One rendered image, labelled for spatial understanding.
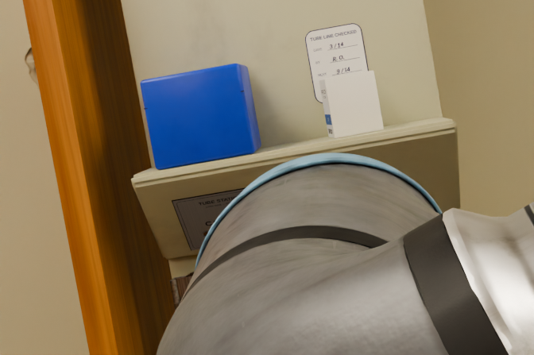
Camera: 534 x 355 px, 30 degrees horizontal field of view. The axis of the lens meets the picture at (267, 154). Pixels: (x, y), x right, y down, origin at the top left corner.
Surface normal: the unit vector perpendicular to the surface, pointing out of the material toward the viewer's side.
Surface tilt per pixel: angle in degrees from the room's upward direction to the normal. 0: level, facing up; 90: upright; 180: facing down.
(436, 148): 135
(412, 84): 90
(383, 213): 32
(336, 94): 90
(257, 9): 90
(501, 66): 90
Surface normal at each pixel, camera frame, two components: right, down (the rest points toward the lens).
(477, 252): 0.20, -0.83
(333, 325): -0.57, -0.61
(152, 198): 0.07, 0.74
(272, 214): -0.33, -0.92
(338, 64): -0.07, 0.07
